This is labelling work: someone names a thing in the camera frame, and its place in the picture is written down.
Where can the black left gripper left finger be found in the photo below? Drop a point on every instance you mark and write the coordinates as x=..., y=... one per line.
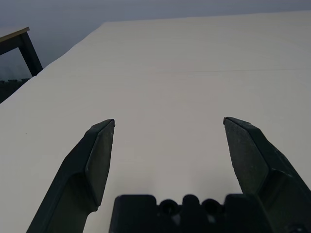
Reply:
x=80, y=170

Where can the wooden side table black legs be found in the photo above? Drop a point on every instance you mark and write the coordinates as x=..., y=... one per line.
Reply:
x=29, y=53

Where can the black foam floor mat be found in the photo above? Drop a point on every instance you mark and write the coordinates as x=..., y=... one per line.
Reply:
x=7, y=89

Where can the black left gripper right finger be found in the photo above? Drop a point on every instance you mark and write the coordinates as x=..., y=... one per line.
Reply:
x=262, y=165

